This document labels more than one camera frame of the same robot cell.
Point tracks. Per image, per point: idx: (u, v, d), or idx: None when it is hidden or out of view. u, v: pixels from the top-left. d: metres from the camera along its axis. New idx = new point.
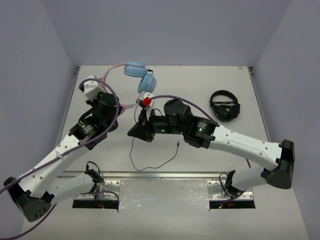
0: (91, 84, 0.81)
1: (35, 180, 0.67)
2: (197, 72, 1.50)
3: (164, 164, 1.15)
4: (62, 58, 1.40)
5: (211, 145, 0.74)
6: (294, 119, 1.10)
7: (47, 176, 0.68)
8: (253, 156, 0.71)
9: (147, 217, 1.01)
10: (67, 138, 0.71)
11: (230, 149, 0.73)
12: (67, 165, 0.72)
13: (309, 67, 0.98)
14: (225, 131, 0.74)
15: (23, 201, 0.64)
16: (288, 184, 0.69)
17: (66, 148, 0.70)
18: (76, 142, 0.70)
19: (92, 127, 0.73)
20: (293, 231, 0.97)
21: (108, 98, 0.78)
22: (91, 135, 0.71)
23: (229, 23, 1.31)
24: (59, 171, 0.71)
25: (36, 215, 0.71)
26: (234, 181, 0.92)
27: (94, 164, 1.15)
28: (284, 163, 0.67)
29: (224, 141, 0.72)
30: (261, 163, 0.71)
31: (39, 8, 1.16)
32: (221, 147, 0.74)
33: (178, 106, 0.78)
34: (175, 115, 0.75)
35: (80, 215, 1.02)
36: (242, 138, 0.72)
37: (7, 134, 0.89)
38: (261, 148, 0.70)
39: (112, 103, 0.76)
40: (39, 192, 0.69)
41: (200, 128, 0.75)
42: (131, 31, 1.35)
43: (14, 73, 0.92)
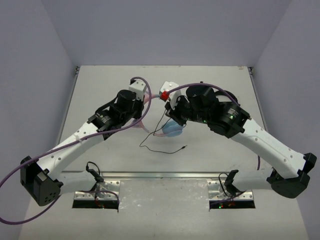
0: (139, 84, 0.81)
1: (53, 160, 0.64)
2: (197, 72, 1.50)
3: (164, 164, 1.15)
4: (62, 58, 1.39)
5: (235, 136, 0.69)
6: (294, 118, 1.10)
7: (65, 158, 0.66)
8: (275, 160, 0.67)
9: (147, 217, 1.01)
10: (86, 125, 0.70)
11: (255, 146, 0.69)
12: (82, 151, 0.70)
13: (309, 67, 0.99)
14: (255, 127, 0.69)
15: (40, 179, 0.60)
16: (294, 194, 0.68)
17: (85, 134, 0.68)
18: (94, 130, 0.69)
19: (110, 118, 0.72)
20: (293, 230, 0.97)
21: (127, 92, 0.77)
22: (109, 125, 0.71)
23: (229, 23, 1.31)
24: (76, 155, 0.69)
25: (46, 200, 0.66)
26: (235, 180, 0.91)
27: (94, 164, 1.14)
28: (305, 175, 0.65)
29: (251, 136, 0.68)
30: (278, 169, 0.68)
31: (39, 8, 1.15)
32: (245, 142, 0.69)
33: (200, 89, 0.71)
34: (196, 97, 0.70)
35: (80, 215, 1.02)
36: (270, 139, 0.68)
37: (8, 134, 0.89)
38: (286, 155, 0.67)
39: (130, 96, 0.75)
40: (54, 174, 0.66)
41: (231, 115, 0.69)
42: (131, 31, 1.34)
43: (14, 73, 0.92)
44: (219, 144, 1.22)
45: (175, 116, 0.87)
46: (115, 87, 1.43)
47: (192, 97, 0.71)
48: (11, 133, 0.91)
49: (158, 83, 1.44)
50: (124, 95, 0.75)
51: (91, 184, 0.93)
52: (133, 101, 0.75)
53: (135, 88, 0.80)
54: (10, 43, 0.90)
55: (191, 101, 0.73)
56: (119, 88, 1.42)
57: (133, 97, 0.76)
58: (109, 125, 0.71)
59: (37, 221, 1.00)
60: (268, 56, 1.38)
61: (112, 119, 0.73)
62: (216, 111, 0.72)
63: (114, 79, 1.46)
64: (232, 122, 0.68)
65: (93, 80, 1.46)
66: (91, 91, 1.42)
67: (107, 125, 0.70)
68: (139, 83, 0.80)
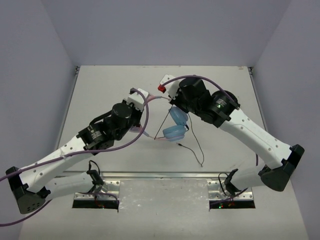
0: (137, 95, 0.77)
1: (35, 175, 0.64)
2: (197, 73, 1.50)
3: (164, 164, 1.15)
4: (62, 58, 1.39)
5: (223, 125, 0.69)
6: (294, 118, 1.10)
7: (47, 174, 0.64)
8: (260, 149, 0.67)
9: (147, 217, 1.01)
10: (74, 139, 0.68)
11: (240, 134, 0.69)
12: (68, 166, 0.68)
13: (309, 67, 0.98)
14: (242, 116, 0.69)
15: (18, 194, 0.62)
16: (282, 186, 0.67)
17: (71, 149, 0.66)
18: (81, 147, 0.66)
19: (101, 134, 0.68)
20: (293, 230, 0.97)
21: (121, 107, 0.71)
22: (97, 142, 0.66)
23: (229, 23, 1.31)
24: (60, 170, 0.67)
25: (29, 209, 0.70)
26: (234, 178, 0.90)
27: (96, 164, 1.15)
28: (289, 165, 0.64)
29: (237, 124, 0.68)
30: (264, 158, 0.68)
31: (39, 8, 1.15)
32: (232, 130, 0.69)
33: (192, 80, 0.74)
34: (186, 87, 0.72)
35: (80, 215, 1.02)
36: (256, 128, 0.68)
37: (7, 134, 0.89)
38: (271, 144, 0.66)
39: (125, 113, 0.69)
40: (37, 188, 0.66)
41: (218, 105, 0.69)
42: (131, 31, 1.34)
43: (14, 72, 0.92)
44: (219, 144, 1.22)
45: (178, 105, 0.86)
46: (115, 87, 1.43)
47: (183, 88, 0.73)
48: (11, 132, 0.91)
49: (158, 83, 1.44)
50: (117, 111, 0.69)
51: (89, 188, 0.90)
52: (126, 118, 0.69)
53: (132, 98, 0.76)
54: (10, 43, 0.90)
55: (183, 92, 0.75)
56: (119, 89, 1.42)
57: (126, 114, 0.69)
58: (98, 143, 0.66)
59: (36, 220, 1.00)
60: (267, 56, 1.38)
61: (104, 135, 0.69)
62: (206, 102, 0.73)
63: (114, 79, 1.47)
64: (219, 110, 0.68)
65: (93, 81, 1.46)
66: (91, 91, 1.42)
67: (95, 143, 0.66)
68: (138, 96, 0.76)
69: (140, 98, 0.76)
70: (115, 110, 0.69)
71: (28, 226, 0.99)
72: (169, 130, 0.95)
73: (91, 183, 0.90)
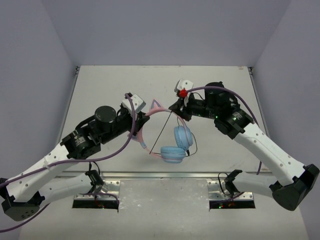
0: (126, 103, 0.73)
1: (21, 186, 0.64)
2: (197, 72, 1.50)
3: (164, 164, 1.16)
4: (62, 58, 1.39)
5: (237, 138, 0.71)
6: (294, 118, 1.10)
7: (32, 185, 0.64)
8: (272, 165, 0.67)
9: (147, 217, 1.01)
10: (58, 147, 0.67)
11: (253, 148, 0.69)
12: (55, 175, 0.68)
13: (309, 67, 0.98)
14: (257, 130, 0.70)
15: (5, 206, 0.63)
16: (293, 205, 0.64)
17: (55, 158, 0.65)
18: (65, 155, 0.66)
19: (85, 139, 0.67)
20: (293, 230, 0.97)
21: (107, 111, 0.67)
22: (80, 149, 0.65)
23: (229, 23, 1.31)
24: (47, 180, 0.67)
25: (23, 216, 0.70)
26: (237, 180, 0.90)
27: (96, 164, 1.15)
28: (301, 184, 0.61)
29: (250, 137, 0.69)
30: (276, 174, 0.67)
31: (39, 8, 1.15)
32: (245, 143, 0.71)
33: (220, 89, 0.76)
34: (212, 94, 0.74)
35: (80, 215, 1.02)
36: (270, 143, 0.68)
37: (7, 134, 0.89)
38: (284, 160, 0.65)
39: (108, 118, 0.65)
40: (25, 198, 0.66)
41: (234, 117, 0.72)
42: (131, 31, 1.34)
43: (13, 72, 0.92)
44: (219, 144, 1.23)
45: (188, 112, 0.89)
46: (115, 87, 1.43)
47: (208, 94, 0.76)
48: (11, 133, 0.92)
49: (158, 83, 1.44)
50: (100, 115, 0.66)
51: (87, 189, 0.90)
52: (110, 122, 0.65)
53: (126, 104, 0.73)
54: (10, 43, 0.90)
55: (207, 98, 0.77)
56: (119, 89, 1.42)
57: (110, 118, 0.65)
58: (81, 150, 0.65)
59: (36, 221, 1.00)
60: (267, 56, 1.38)
61: (88, 141, 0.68)
62: (225, 112, 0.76)
63: (114, 79, 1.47)
64: (234, 123, 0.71)
65: (93, 81, 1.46)
66: (91, 91, 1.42)
67: (79, 149, 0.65)
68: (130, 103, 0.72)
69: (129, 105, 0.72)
70: (98, 114, 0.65)
71: (28, 226, 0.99)
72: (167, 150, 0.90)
73: (89, 184, 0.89)
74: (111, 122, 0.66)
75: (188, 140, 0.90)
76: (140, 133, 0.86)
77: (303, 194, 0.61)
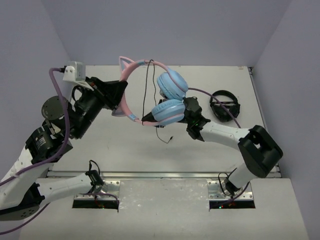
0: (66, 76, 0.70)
1: (0, 196, 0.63)
2: (196, 72, 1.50)
3: (164, 164, 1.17)
4: (62, 58, 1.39)
5: (203, 135, 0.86)
6: (294, 118, 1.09)
7: (10, 194, 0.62)
8: (228, 140, 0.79)
9: (147, 217, 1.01)
10: (23, 152, 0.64)
11: (214, 137, 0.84)
12: (33, 179, 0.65)
13: (309, 66, 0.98)
14: (212, 123, 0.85)
15: None
16: (261, 167, 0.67)
17: (22, 164, 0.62)
18: (30, 161, 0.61)
19: (48, 139, 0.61)
20: (293, 231, 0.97)
21: (53, 107, 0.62)
22: (43, 151, 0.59)
23: (228, 23, 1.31)
24: (25, 185, 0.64)
25: (22, 216, 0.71)
26: (232, 176, 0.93)
27: (96, 164, 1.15)
28: (247, 141, 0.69)
29: (207, 129, 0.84)
30: (235, 146, 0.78)
31: (38, 8, 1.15)
32: (209, 137, 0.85)
33: (194, 102, 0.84)
34: (189, 111, 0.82)
35: (80, 216, 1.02)
36: (222, 125, 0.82)
37: (7, 134, 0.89)
38: (232, 131, 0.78)
39: (55, 114, 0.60)
40: (12, 205, 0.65)
41: (199, 124, 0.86)
42: (131, 31, 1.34)
43: (13, 72, 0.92)
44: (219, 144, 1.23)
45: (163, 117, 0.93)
46: None
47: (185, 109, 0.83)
48: (11, 133, 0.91)
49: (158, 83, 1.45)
50: (47, 112, 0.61)
51: (87, 189, 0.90)
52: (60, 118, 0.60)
53: (67, 80, 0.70)
54: (10, 43, 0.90)
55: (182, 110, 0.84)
56: None
57: (59, 114, 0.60)
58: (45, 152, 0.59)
59: (35, 222, 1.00)
60: (267, 56, 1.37)
61: (52, 141, 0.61)
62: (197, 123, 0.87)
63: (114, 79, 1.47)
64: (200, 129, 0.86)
65: None
66: None
67: (41, 152, 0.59)
68: (68, 73, 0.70)
69: (68, 77, 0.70)
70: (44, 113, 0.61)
71: (27, 226, 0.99)
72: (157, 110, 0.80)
73: (89, 185, 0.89)
74: (62, 117, 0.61)
75: (182, 88, 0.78)
76: (124, 104, 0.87)
77: (254, 149, 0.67)
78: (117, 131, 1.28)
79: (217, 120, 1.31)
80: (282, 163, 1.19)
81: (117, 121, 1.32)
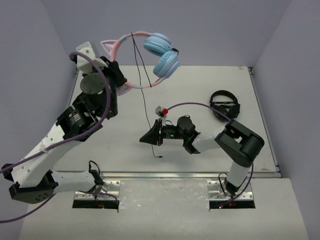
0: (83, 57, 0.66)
1: (23, 172, 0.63)
2: (196, 72, 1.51)
3: (164, 164, 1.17)
4: (62, 59, 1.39)
5: (195, 147, 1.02)
6: (294, 118, 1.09)
7: (34, 170, 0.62)
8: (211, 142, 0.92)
9: (147, 217, 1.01)
10: (54, 128, 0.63)
11: (203, 146, 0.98)
12: (57, 157, 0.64)
13: (309, 66, 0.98)
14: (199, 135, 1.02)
15: (13, 192, 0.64)
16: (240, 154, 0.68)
17: (51, 141, 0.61)
18: (61, 137, 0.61)
19: (81, 116, 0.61)
20: (293, 231, 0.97)
21: (91, 82, 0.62)
22: (76, 128, 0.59)
23: (228, 24, 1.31)
24: (49, 163, 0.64)
25: (36, 199, 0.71)
26: (230, 176, 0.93)
27: (96, 164, 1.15)
28: (223, 136, 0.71)
29: (195, 140, 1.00)
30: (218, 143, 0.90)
31: (39, 8, 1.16)
32: (199, 147, 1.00)
33: (188, 122, 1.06)
34: (184, 129, 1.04)
35: (80, 215, 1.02)
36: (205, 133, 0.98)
37: (7, 134, 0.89)
38: (210, 133, 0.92)
39: (94, 90, 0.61)
40: (32, 183, 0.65)
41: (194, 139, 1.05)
42: (131, 31, 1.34)
43: (13, 72, 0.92)
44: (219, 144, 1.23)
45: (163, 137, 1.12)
46: None
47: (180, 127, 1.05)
48: (11, 132, 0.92)
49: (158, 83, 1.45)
50: (86, 88, 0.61)
51: (90, 186, 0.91)
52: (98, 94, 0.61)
53: (85, 62, 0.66)
54: (10, 43, 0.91)
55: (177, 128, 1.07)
56: None
57: (97, 90, 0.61)
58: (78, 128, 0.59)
59: (36, 221, 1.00)
60: (267, 56, 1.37)
61: (85, 118, 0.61)
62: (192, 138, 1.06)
63: None
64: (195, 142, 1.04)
65: None
66: None
67: (75, 128, 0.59)
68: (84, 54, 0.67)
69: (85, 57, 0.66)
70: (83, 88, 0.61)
71: (28, 226, 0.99)
72: (157, 66, 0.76)
73: (92, 182, 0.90)
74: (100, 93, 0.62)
75: (165, 37, 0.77)
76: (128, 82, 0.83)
77: (229, 139, 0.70)
78: (117, 131, 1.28)
79: (217, 120, 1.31)
80: (282, 163, 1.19)
81: (117, 121, 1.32)
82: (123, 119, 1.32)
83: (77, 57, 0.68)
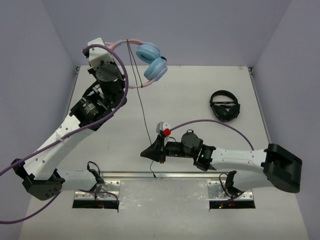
0: (97, 50, 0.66)
1: (38, 163, 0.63)
2: (196, 73, 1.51)
3: (165, 164, 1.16)
4: (62, 58, 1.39)
5: (213, 165, 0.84)
6: (294, 118, 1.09)
7: (49, 161, 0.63)
8: (244, 166, 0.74)
9: (147, 217, 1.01)
10: (68, 118, 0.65)
11: (226, 165, 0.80)
12: (70, 147, 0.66)
13: (309, 65, 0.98)
14: (220, 151, 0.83)
15: (27, 184, 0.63)
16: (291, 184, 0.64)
17: (67, 130, 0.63)
18: (77, 125, 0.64)
19: (95, 106, 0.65)
20: (293, 231, 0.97)
21: (106, 71, 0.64)
22: (92, 116, 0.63)
23: (228, 24, 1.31)
24: (63, 153, 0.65)
25: (46, 195, 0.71)
26: (236, 181, 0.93)
27: (95, 164, 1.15)
28: (271, 166, 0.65)
29: (218, 159, 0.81)
30: (256, 171, 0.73)
31: (39, 8, 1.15)
32: (219, 165, 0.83)
33: (193, 138, 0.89)
34: (192, 147, 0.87)
35: (80, 215, 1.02)
36: (233, 152, 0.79)
37: (7, 134, 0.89)
38: (248, 157, 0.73)
39: (110, 77, 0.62)
40: (45, 176, 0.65)
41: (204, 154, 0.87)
42: (131, 31, 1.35)
43: (13, 72, 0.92)
44: (220, 144, 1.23)
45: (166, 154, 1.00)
46: None
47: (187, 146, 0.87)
48: (11, 132, 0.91)
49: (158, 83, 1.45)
50: (102, 76, 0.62)
51: (91, 184, 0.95)
52: (114, 81, 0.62)
53: (98, 54, 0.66)
54: (10, 43, 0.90)
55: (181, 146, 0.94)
56: None
57: (113, 77, 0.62)
58: (93, 116, 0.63)
59: (36, 222, 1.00)
60: (268, 56, 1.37)
61: (98, 107, 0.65)
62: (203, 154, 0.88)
63: None
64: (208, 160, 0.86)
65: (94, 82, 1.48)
66: None
67: (90, 116, 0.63)
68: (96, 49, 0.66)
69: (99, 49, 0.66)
70: (99, 76, 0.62)
71: (29, 226, 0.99)
72: (150, 68, 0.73)
73: (93, 180, 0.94)
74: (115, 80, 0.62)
75: (153, 44, 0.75)
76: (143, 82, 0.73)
77: (280, 170, 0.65)
78: (117, 131, 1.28)
79: (217, 120, 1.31)
80: None
81: (117, 121, 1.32)
82: (123, 119, 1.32)
83: (89, 51, 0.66)
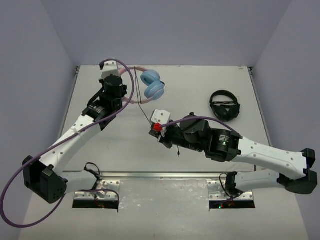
0: (111, 64, 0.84)
1: (56, 155, 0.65)
2: (196, 72, 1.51)
3: (165, 164, 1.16)
4: (62, 58, 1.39)
5: (235, 159, 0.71)
6: (294, 118, 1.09)
7: (67, 152, 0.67)
8: (279, 167, 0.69)
9: (147, 217, 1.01)
10: (81, 118, 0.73)
11: (256, 162, 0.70)
12: (82, 144, 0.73)
13: (309, 66, 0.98)
14: (250, 143, 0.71)
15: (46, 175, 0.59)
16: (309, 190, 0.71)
17: (82, 126, 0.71)
18: (91, 121, 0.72)
19: (103, 108, 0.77)
20: (293, 231, 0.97)
21: (112, 79, 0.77)
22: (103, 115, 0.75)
23: (228, 24, 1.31)
24: (76, 148, 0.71)
25: (54, 197, 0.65)
26: (239, 183, 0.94)
27: (93, 164, 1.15)
28: (312, 174, 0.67)
29: (249, 155, 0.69)
30: (287, 173, 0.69)
31: (39, 8, 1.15)
32: (245, 160, 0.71)
33: (195, 123, 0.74)
34: (194, 133, 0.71)
35: (80, 215, 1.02)
36: (267, 149, 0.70)
37: (8, 135, 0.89)
38: (287, 159, 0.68)
39: (116, 83, 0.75)
40: (58, 169, 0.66)
41: (223, 142, 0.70)
42: (131, 31, 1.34)
43: (13, 73, 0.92)
44: None
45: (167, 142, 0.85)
46: None
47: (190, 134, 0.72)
48: (12, 133, 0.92)
49: None
50: (110, 82, 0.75)
51: (93, 183, 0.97)
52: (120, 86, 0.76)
53: (109, 69, 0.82)
54: (10, 44, 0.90)
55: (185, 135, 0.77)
56: None
57: (119, 82, 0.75)
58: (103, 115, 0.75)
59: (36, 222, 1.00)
60: (268, 56, 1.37)
61: (105, 110, 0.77)
62: (215, 140, 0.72)
63: None
64: (227, 148, 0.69)
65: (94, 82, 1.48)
66: (91, 92, 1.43)
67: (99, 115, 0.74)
68: (110, 64, 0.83)
69: (113, 63, 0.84)
70: (108, 82, 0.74)
71: (29, 227, 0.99)
72: (148, 90, 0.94)
73: (93, 178, 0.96)
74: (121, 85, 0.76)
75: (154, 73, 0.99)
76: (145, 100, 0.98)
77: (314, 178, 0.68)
78: (117, 131, 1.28)
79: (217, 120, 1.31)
80: None
81: (117, 121, 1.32)
82: (123, 119, 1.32)
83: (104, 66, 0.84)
